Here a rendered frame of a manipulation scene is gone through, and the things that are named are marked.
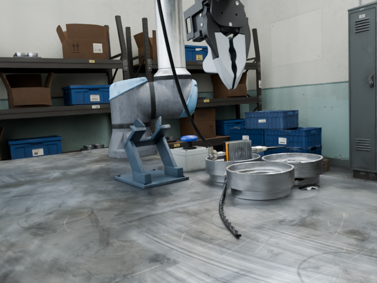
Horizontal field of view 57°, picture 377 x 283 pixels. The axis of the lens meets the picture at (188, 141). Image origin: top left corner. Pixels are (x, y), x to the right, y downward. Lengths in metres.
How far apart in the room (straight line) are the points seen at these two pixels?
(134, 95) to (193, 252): 0.73
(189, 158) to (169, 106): 0.33
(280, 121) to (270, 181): 3.88
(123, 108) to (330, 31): 4.30
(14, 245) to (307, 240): 0.32
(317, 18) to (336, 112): 1.29
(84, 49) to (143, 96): 3.16
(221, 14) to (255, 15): 5.48
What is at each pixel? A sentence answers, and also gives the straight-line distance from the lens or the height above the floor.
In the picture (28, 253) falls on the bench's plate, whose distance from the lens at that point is 0.42.
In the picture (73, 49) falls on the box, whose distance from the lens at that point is 4.15.
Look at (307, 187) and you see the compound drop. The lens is 0.59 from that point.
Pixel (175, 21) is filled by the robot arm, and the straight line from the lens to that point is 1.09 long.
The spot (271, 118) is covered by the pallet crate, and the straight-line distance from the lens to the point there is 4.45.
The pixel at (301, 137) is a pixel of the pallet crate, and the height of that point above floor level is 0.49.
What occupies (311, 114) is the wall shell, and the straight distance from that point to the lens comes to 5.22.
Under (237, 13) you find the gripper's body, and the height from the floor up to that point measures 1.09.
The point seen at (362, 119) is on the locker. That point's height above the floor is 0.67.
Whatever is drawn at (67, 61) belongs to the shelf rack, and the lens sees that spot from 4.01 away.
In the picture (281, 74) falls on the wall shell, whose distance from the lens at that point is 5.58.
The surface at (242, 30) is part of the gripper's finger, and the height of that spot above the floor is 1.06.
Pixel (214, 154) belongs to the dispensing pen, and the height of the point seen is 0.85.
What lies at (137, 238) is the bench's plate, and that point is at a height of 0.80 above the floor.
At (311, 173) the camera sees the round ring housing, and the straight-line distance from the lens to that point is 0.61.
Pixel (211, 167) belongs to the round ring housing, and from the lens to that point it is 0.64.
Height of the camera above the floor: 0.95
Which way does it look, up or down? 6 degrees down
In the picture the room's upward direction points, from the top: 3 degrees counter-clockwise
